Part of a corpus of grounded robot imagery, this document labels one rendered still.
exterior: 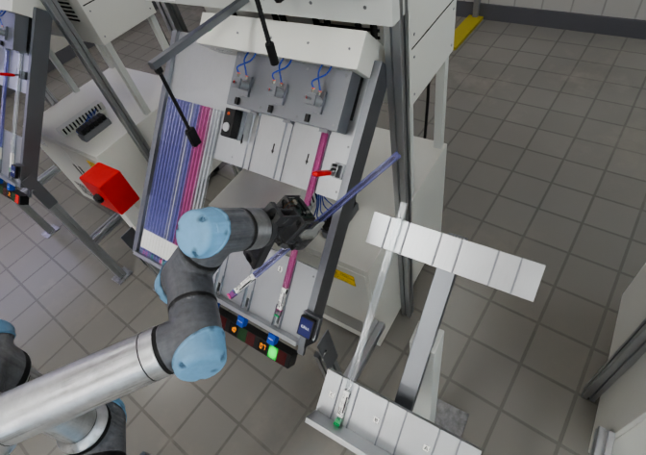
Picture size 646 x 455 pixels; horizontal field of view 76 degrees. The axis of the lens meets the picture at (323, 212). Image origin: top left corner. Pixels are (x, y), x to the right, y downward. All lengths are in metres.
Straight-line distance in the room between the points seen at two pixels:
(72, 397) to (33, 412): 0.06
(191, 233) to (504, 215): 1.83
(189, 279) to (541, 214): 1.90
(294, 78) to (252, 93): 0.13
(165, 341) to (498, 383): 1.41
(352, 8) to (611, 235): 1.73
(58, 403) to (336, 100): 0.73
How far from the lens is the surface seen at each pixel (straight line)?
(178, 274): 0.70
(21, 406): 0.75
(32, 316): 2.71
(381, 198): 1.47
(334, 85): 0.96
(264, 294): 1.14
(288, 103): 1.01
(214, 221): 0.63
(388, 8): 0.89
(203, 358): 0.62
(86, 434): 1.15
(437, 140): 1.62
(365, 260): 1.31
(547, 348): 1.92
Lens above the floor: 1.70
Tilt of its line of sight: 48 degrees down
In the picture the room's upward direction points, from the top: 15 degrees counter-clockwise
